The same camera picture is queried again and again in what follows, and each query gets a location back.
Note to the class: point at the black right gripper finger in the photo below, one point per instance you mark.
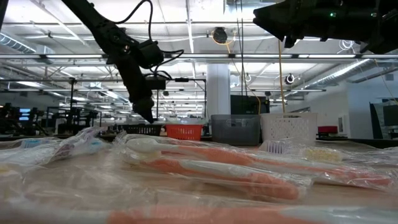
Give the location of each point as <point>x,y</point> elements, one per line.
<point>280,9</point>
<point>280,26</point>

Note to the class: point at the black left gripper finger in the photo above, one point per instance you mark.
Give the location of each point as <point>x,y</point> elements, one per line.
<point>150,109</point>
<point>140,109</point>

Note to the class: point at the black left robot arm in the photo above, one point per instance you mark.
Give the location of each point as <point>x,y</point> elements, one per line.
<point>102,28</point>

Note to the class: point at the black plastic basket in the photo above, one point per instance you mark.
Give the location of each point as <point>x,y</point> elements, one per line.
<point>140,130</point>

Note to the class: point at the orange plastic basket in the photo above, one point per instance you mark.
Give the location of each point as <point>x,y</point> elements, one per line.
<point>183,132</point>

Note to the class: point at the white column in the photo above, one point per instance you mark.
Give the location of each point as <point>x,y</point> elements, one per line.
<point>217,107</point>

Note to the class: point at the black robot station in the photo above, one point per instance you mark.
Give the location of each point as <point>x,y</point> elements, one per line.
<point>12,119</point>
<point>71,119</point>

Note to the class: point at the black cabinet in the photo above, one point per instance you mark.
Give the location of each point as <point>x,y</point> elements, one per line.
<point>245,105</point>

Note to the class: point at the grey translucent bin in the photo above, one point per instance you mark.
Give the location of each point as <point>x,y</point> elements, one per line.
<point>236,129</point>

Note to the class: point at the white perforated basket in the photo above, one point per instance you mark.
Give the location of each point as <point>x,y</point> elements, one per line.
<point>289,127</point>

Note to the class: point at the red box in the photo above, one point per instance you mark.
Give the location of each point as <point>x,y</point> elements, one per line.
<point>327,129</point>

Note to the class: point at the dark screen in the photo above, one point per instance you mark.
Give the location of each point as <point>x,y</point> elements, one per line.
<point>390,118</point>

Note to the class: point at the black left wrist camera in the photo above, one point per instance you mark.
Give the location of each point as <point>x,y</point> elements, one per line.
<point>155,83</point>

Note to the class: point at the black gantry frame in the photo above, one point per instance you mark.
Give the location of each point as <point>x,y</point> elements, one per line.
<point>186,80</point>
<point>72,96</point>

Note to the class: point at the silver ventilation duct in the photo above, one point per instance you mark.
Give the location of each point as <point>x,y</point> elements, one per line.
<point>351,70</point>
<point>15,43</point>

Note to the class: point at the white wall box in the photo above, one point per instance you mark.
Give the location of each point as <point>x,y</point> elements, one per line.
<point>343,124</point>

